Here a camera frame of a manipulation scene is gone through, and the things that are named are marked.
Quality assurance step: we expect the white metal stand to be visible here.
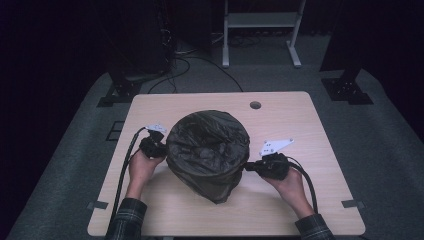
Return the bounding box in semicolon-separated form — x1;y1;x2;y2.
222;0;307;69

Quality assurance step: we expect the grey tape piece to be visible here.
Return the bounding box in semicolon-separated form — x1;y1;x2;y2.
86;200;110;211
340;199;366;210

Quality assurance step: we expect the black floor cable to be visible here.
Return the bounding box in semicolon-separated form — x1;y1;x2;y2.
148;55;245;94

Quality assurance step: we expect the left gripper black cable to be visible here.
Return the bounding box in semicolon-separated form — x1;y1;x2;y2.
110;126;148;231

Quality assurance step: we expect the black plastic garbage bag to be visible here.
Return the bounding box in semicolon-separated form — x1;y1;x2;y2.
165;109;251;205

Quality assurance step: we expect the person's right hand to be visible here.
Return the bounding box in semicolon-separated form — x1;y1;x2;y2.
262;166;316;220

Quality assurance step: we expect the person's left hand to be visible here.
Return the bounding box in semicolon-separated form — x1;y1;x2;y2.
125;149;167;201

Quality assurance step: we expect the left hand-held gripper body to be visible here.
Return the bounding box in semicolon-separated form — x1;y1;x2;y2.
138;123;168;159

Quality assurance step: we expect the black stand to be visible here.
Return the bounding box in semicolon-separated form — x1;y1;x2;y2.
96;59;144;108
319;56;374;106

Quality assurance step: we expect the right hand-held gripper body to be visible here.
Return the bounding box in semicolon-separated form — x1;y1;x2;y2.
254;137;296;181

